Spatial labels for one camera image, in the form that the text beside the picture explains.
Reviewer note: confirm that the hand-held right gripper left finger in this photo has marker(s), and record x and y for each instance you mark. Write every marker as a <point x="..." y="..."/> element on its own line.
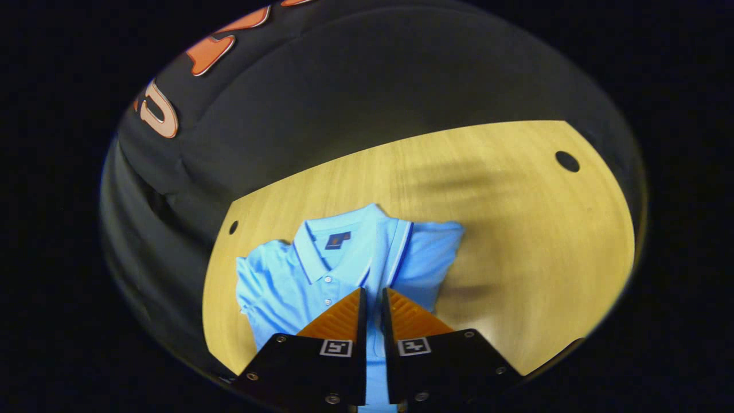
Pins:
<point x="362" y="355"/>

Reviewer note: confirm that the light blue T-shirt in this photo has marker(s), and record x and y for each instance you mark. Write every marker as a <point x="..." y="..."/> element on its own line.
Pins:
<point x="287" y="287"/>

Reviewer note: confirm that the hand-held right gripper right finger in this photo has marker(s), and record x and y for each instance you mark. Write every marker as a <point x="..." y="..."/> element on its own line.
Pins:
<point x="387" y="355"/>

